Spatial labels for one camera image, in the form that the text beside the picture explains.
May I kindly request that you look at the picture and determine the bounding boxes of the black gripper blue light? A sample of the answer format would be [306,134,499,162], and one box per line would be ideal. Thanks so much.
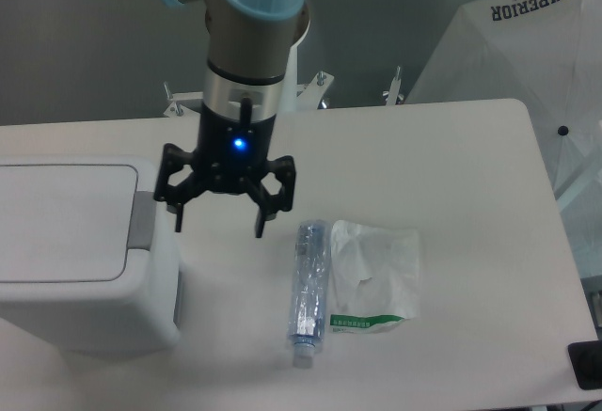
[153,105,295,238]

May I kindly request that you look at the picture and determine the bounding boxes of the white umbrella Superior print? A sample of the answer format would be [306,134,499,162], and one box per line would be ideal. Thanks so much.
[407,0,601,189]

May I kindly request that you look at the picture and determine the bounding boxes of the crushed clear plastic bottle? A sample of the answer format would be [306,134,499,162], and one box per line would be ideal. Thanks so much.
[287,220,332,369]

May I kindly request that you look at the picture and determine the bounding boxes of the silver table clamp bolt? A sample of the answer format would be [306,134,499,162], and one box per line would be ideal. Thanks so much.
[383,65,404,106]

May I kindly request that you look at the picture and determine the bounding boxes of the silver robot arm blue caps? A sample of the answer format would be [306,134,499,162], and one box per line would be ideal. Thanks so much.
[154,0,309,235]

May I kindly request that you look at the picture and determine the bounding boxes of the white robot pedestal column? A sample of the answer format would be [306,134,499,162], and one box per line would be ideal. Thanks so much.
[278,44,298,114]

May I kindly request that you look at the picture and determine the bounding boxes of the clear plastic bag green strip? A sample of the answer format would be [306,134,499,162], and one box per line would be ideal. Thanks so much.
[328,220,422,334]

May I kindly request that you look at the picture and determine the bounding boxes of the black device at table edge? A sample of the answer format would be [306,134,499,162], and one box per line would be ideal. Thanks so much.
[567,340,601,390]

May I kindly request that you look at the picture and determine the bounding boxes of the white trash can grey button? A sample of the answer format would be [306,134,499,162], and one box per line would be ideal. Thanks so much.
[1,154,182,354]

